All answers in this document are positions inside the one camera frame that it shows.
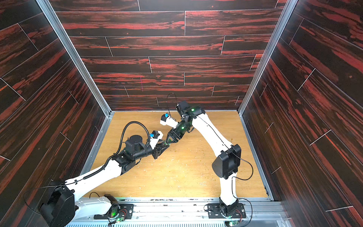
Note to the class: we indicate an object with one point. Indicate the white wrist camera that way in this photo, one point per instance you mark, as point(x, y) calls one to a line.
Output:
point(166, 119)
point(155, 136)

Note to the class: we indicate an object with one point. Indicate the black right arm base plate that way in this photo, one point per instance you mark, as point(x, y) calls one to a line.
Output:
point(219, 210)

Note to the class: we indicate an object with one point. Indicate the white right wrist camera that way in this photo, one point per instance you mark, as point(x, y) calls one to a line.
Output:
point(166, 119)

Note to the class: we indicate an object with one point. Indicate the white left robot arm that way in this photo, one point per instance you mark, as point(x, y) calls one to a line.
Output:
point(60, 204)

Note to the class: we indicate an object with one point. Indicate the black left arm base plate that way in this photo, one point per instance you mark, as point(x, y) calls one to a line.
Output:
point(119, 212)

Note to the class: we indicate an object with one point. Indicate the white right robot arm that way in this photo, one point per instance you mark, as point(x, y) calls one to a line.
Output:
point(227, 155)

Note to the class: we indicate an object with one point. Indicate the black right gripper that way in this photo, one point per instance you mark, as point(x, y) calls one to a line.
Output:
point(176, 134)

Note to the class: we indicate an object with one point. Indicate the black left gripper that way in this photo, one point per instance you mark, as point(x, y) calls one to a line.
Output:
point(157, 151)

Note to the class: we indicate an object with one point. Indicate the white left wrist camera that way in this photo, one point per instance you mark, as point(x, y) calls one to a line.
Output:
point(155, 136)

